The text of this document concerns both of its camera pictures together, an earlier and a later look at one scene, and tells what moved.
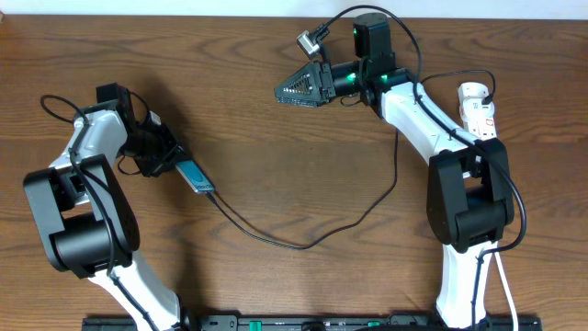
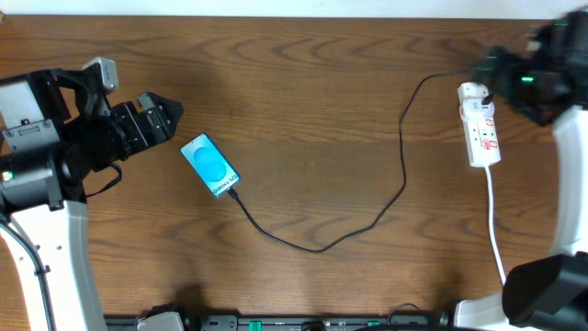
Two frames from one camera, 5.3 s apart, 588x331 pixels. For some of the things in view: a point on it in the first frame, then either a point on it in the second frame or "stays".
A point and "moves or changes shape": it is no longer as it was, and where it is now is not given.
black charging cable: x=384 y=201 moves or changes shape
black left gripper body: x=157 y=151 to x=134 y=140
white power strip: x=479 y=130 stays
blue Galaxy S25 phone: x=197 y=180 to x=209 y=165
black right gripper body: x=329 y=84 to x=520 y=85
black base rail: x=315 y=323 stays
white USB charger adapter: x=471 y=108 stays
